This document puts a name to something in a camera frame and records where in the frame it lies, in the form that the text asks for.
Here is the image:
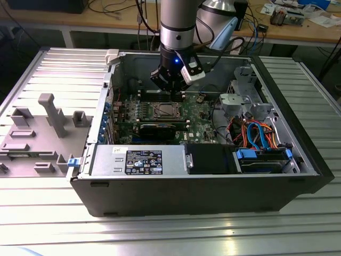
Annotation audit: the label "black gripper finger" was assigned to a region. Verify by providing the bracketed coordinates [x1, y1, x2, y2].
[174, 77, 189, 100]
[150, 66, 175, 100]

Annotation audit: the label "metal socket cover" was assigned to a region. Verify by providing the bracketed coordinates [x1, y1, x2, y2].
[152, 102, 184, 119]

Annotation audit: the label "CPU socket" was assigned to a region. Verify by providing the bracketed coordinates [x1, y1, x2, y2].
[150, 101, 185, 120]

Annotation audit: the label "green RAM stick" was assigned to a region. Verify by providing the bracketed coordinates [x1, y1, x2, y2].
[124, 117, 188, 125]

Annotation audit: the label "green motherboard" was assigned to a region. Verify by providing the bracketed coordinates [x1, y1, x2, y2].
[111, 90, 223, 146]

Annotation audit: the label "black graphics card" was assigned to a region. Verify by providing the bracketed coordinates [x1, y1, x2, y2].
[138, 122, 177, 141]

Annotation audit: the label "black fan shroud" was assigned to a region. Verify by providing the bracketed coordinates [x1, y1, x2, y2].
[186, 143, 237, 175]

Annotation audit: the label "black computer tower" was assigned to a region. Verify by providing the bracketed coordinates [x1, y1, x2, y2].
[236, 0, 249, 31]

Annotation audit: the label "wooden workbench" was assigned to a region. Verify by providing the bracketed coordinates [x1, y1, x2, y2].
[0, 0, 341, 49]

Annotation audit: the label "silver power supply unit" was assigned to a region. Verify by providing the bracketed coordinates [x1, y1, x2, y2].
[89, 144, 189, 177]

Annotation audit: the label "black PC case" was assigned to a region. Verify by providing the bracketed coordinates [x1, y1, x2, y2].
[69, 49, 336, 218]

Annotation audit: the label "hard disk in blue carrier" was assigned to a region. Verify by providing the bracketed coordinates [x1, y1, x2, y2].
[232, 148, 293, 174]

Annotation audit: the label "copper heat sink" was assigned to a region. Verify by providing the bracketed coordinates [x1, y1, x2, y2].
[270, 7, 288, 27]

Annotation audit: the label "grey metal box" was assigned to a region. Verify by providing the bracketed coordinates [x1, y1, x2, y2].
[286, 9, 306, 27]

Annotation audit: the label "black box on desk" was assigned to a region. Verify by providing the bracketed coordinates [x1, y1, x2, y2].
[5, 0, 86, 14]

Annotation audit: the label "grey parts rack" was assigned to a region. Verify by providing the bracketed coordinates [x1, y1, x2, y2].
[0, 93, 94, 178]

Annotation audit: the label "white papers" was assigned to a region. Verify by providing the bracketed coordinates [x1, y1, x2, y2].
[310, 15, 341, 28]

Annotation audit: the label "blue box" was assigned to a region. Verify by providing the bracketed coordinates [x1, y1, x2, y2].
[297, 0, 331, 9]

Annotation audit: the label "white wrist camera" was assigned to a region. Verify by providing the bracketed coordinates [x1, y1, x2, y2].
[177, 52, 206, 86]

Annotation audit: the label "silver metal bracket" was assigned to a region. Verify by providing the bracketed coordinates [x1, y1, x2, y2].
[218, 93, 253, 118]

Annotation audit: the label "grey drive bay bracket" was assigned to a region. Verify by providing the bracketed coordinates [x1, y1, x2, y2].
[232, 65, 258, 94]

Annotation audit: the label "blue wire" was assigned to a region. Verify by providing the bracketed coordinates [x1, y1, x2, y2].
[246, 121, 270, 150]

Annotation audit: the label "orange wire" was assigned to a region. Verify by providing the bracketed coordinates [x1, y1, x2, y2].
[239, 121, 280, 149]

